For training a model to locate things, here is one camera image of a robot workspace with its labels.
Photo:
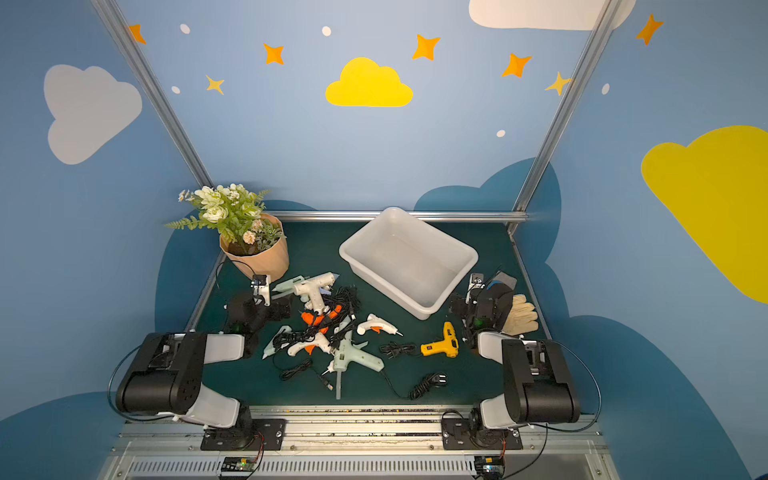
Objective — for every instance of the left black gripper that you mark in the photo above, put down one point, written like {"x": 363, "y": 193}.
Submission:
{"x": 264, "y": 307}

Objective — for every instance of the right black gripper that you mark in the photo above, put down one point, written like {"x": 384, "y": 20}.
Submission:
{"x": 473, "y": 306}

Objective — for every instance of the large white glue gun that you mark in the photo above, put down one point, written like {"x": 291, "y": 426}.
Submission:
{"x": 311, "y": 290}

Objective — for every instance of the yellow glue gun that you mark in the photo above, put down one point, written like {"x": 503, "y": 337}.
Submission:
{"x": 448, "y": 345}

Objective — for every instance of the large mint glue gun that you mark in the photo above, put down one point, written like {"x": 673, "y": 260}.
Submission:
{"x": 347, "y": 353}

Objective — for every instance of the small white orange glue gun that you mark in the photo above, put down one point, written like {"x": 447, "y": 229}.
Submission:
{"x": 377, "y": 324}

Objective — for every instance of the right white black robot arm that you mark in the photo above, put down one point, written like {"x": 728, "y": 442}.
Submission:
{"x": 537, "y": 383}

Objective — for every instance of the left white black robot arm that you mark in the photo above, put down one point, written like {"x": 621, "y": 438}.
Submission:
{"x": 165, "y": 377}

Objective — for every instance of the orange glue gun in pile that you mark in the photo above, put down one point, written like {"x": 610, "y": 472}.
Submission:
{"x": 322, "y": 322}

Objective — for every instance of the white orange glue gun lower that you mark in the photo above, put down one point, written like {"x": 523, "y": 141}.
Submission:
{"x": 319, "y": 340}

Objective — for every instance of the white plastic storage box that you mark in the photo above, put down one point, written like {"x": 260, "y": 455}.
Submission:
{"x": 408, "y": 260}

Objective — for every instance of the beige work glove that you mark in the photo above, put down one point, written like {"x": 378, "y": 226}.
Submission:
{"x": 522, "y": 317}

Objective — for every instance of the artificial flower plant in pot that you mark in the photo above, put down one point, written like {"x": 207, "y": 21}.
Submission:
{"x": 252, "y": 239}

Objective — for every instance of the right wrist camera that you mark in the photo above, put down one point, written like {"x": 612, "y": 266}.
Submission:
{"x": 476, "y": 282}

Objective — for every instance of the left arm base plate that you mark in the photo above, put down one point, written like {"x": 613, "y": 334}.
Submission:
{"x": 243, "y": 435}

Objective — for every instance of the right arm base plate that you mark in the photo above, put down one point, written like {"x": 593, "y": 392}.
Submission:
{"x": 480, "y": 433}

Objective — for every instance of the aluminium front rail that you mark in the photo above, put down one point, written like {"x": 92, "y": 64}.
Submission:
{"x": 363, "y": 442}

